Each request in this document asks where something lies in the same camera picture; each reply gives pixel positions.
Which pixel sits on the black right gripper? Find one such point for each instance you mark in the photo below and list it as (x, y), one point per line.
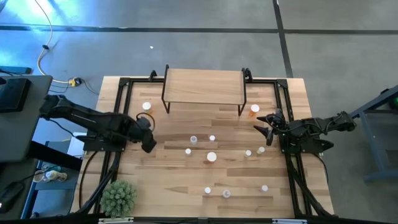
(280, 126)

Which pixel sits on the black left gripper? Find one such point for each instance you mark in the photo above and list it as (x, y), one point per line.
(144, 127)

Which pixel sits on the orange pill bottle white cap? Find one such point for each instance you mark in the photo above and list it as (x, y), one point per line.
(211, 157)
(254, 109)
(146, 106)

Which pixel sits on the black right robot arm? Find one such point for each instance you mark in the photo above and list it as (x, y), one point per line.
(311, 127)

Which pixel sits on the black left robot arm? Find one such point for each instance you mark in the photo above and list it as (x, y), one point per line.
(93, 119)

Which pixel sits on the wooden shelf black metal legs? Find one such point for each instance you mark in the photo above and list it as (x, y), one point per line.
(202, 85)

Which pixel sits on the black clamp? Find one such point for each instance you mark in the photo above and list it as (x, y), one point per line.
(152, 75)
(247, 74)

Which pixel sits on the green artificial plant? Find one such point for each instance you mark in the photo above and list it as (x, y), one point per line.
(118, 199)

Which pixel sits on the yellow power plug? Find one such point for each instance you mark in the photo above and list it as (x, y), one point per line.
(74, 81)

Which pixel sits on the white plastic bottle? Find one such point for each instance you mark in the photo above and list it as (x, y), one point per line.
(53, 175)

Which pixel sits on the blue metal rack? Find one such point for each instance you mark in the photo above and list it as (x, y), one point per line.
(46, 186)

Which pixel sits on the grey desk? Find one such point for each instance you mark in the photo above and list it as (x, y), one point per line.
(25, 133)

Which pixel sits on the black box on desk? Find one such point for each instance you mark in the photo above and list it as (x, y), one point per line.
(14, 95)

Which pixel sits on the black handheld device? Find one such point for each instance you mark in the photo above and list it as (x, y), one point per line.
(9, 196)

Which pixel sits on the dark flat device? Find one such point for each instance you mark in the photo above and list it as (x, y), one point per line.
(14, 70)

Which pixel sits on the black aluminium table frame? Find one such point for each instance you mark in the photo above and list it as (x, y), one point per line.
(123, 81)

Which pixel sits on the silver bracket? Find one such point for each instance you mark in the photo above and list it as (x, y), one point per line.
(115, 220)
(289, 221)

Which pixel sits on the blue metal table frame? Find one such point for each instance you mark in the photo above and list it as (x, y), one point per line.
(371, 140)

